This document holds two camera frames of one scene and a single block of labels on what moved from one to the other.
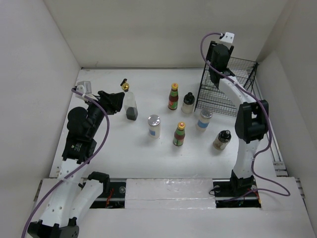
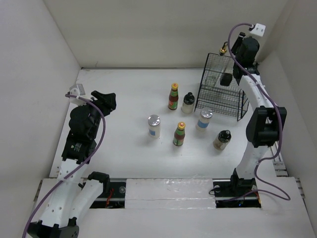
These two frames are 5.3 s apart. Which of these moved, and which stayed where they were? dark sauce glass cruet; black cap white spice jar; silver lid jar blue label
Moved: dark sauce glass cruet
Stayed: silver lid jar blue label; black cap white spice jar
